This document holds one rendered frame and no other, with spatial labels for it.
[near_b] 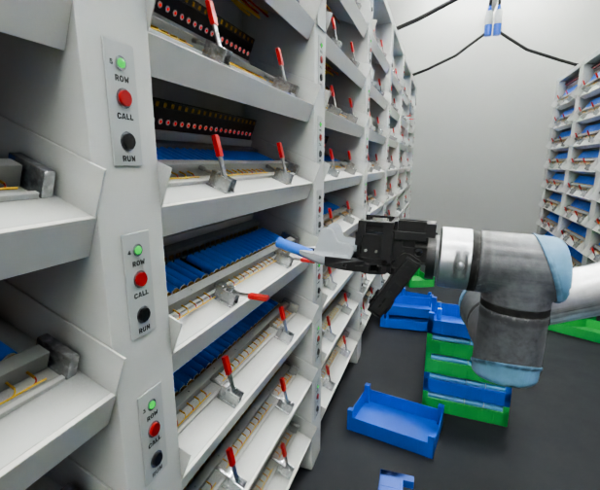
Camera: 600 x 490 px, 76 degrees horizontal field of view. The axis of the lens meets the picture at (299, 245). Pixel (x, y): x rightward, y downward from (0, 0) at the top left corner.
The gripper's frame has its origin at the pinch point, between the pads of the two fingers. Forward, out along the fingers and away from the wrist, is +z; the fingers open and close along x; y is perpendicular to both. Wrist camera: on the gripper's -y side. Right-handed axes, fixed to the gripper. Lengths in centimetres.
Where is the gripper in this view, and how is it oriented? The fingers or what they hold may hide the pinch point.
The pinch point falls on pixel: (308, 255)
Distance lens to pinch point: 65.2
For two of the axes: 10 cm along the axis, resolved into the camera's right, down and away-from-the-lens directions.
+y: 0.3, -9.7, -2.2
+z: -9.4, -1.0, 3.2
